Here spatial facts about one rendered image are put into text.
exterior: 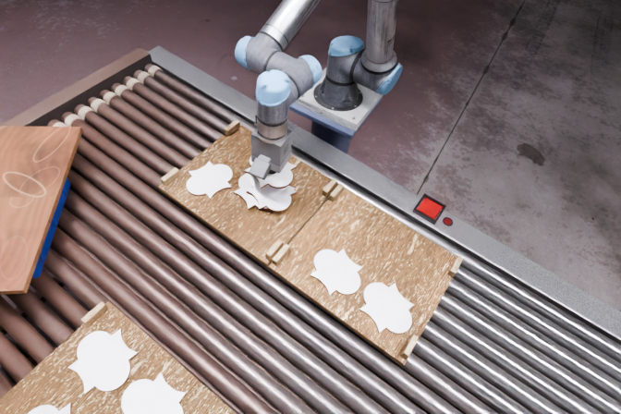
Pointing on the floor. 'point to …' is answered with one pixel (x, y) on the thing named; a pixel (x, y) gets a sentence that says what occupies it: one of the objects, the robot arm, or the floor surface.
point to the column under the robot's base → (333, 132)
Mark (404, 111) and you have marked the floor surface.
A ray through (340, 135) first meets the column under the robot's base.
